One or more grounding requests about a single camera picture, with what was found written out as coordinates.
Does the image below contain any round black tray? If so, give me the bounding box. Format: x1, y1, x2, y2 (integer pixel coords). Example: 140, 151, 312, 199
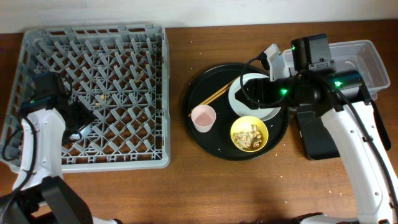
182, 63, 289, 161

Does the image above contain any yellow bowl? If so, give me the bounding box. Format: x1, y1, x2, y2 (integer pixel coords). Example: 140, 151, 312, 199
230, 116, 269, 152

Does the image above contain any grey round plate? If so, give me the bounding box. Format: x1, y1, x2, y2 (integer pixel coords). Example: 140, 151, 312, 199
228, 78, 280, 121

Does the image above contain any pink cup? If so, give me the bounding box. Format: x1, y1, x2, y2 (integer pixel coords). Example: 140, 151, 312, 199
191, 105, 216, 133

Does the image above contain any blue cup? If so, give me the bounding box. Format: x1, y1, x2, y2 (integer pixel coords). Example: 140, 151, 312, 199
69, 124, 92, 141

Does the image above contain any peanut shells food waste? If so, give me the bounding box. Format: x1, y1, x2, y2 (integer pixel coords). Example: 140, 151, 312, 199
233, 125, 262, 151

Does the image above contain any clear plastic bin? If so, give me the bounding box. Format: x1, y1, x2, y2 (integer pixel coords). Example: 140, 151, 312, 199
282, 34, 391, 99

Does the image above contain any black rectangular bin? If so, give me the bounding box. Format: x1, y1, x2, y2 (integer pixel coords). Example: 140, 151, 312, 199
294, 97, 392, 161

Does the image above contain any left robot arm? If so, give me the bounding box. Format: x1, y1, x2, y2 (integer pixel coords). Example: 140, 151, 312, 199
1, 72, 104, 223

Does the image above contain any grey dishwasher rack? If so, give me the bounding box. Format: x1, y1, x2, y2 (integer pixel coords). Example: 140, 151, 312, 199
1, 24, 171, 173

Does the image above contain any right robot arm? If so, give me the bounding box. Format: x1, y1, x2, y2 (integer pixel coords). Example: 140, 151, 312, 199
239, 34, 397, 223

